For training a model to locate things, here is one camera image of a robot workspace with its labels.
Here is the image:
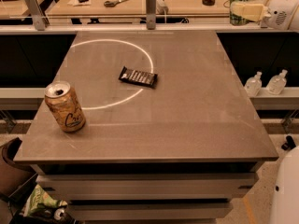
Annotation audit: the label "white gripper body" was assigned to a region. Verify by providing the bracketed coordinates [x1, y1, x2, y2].
[264, 0, 299, 30]

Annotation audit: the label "middle metal bracket post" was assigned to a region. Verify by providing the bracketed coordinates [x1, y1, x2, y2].
[146, 0, 156, 30]

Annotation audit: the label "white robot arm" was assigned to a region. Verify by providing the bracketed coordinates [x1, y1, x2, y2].
[230, 0, 299, 224]

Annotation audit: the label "brown bin on floor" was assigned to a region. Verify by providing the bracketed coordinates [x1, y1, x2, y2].
[0, 137, 36, 201]

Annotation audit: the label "orange LaCroix can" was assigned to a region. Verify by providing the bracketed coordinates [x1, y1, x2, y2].
[45, 81, 86, 133]

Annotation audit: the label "dark chocolate bar wrapper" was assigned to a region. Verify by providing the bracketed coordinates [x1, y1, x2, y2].
[119, 66, 158, 88]

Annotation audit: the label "black chair caster leg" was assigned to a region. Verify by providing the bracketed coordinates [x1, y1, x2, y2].
[281, 135, 296, 150]

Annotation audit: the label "green chip bag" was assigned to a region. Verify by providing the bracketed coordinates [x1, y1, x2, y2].
[23, 185, 67, 220]

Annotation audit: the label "clear sanitizer bottle near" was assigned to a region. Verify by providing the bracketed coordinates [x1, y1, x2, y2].
[244, 72, 262, 97]

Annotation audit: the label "white power adapter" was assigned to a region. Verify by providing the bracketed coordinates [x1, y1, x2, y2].
[156, 0, 168, 15]

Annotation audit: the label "left metal bracket post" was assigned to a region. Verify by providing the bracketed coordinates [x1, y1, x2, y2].
[24, 0, 49, 31]

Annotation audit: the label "clear sanitizer bottle far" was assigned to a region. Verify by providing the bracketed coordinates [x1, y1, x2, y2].
[266, 69, 288, 95]

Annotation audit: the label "scissors on desk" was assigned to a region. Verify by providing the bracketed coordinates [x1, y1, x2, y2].
[104, 0, 129, 7]

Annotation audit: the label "clear sanitizer bottle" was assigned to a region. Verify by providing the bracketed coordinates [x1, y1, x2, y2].
[266, 69, 288, 95]
[244, 72, 262, 97]

